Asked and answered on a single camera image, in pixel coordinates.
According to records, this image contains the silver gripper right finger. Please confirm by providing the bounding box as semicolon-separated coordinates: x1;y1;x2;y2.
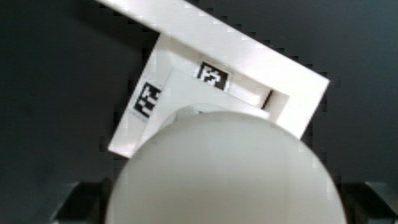
367;182;398;224

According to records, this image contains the white lamp bulb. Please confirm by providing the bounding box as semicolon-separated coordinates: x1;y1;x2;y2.
106;104;347;224

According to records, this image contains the white fence frame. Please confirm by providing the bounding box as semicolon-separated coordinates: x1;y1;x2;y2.
97;0;329;137

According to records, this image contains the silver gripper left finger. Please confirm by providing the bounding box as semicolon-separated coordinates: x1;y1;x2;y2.
50;182;79;224

